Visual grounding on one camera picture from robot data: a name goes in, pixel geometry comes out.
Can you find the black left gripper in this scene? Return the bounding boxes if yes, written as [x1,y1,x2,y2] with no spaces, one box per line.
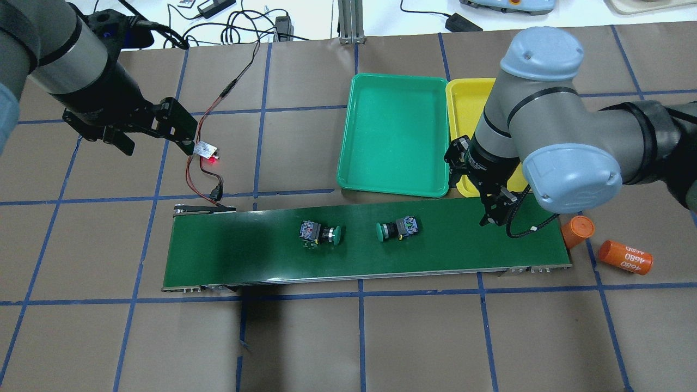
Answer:
[62,91,198,156]

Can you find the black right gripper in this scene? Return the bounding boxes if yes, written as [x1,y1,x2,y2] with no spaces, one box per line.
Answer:
[444,136,523,226]

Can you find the orange 4680 cylinder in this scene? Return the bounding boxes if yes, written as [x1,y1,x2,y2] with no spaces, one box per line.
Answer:
[598,240,654,275]

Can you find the green mushroom push button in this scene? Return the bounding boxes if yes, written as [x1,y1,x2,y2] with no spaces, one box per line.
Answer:
[298,220,343,248]

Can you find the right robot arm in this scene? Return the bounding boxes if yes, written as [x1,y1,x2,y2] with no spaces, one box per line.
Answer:
[444,27,696,226]

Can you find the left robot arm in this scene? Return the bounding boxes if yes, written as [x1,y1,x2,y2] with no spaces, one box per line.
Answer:
[1,1,197,155]

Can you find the yellow plastic tray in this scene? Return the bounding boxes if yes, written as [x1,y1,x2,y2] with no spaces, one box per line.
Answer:
[445,78,528,198]

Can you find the green conveyor belt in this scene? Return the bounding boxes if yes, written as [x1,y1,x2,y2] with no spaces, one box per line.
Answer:
[162,198,572,292]

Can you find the green plastic tray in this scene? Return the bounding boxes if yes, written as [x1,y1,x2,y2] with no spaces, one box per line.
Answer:
[336,73,450,198]

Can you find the black power adapter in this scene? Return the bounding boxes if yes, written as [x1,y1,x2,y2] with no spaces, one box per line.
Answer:
[444,13,483,32]

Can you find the beige tray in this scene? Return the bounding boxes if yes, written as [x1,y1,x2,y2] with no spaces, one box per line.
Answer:
[606,1,696,15]

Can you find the red black wire pair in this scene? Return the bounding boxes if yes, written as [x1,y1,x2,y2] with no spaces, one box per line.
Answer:
[186,41,262,205]

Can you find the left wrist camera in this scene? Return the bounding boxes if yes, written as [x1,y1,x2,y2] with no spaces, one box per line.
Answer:
[85,8,155,51]

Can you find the aluminium frame post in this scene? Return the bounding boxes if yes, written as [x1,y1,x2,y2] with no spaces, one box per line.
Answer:
[338,0,366,45]

